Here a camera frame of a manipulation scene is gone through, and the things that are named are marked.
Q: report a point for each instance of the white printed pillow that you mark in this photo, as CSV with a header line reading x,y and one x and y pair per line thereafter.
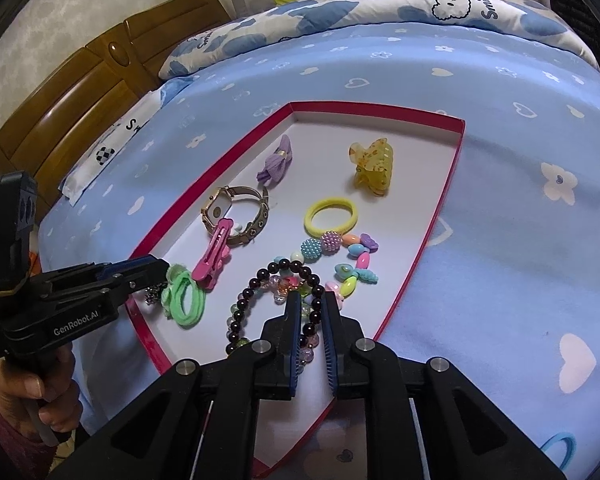
x,y
110,147

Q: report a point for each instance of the person's left hand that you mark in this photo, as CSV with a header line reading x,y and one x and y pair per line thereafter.
x,y
22,387

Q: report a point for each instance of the purple bow hair clip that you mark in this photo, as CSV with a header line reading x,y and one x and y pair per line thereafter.
x,y
275,162

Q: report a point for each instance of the person's left forearm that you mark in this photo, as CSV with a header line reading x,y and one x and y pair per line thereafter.
x,y
5,445

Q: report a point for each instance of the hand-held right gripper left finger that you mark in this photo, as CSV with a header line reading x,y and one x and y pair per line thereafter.
x,y
294,342

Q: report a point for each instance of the blue white cartoon pillow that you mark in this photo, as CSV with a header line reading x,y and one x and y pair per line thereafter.
x,y
330,15

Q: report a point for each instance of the rose gold wristwatch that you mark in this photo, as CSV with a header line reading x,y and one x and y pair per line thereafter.
x,y
219,206

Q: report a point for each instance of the pink hair clip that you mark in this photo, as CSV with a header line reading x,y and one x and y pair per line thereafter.
x,y
211,260

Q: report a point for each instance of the wooden headboard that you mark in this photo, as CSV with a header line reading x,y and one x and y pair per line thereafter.
x,y
55,110

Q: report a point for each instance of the yellow claw hair clip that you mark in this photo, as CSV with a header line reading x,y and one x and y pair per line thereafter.
x,y
372,170

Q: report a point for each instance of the blue flower printed bed sheet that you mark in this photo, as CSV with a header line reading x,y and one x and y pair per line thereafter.
x,y
505,240

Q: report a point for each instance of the red-rimmed white tray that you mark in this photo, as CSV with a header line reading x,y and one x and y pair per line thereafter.
x,y
405,160

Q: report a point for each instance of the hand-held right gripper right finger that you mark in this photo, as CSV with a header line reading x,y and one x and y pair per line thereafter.
x,y
330,345

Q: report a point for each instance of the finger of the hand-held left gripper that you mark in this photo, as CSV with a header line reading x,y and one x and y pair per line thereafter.
x,y
140,269
135,292

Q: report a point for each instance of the black puffer jacket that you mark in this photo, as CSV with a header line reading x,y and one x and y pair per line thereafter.
x,y
575,10

